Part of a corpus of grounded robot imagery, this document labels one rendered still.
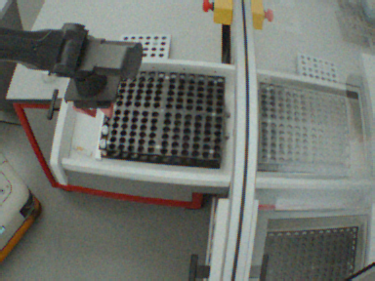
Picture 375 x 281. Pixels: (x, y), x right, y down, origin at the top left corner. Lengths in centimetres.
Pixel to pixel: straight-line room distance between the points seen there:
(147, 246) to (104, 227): 18
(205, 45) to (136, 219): 81
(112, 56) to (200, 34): 60
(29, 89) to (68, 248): 80
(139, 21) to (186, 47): 16
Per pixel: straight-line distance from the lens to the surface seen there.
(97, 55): 72
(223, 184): 96
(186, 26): 130
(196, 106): 100
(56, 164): 94
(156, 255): 182
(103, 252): 183
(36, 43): 64
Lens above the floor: 176
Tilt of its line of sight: 63 degrees down
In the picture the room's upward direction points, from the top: 3 degrees clockwise
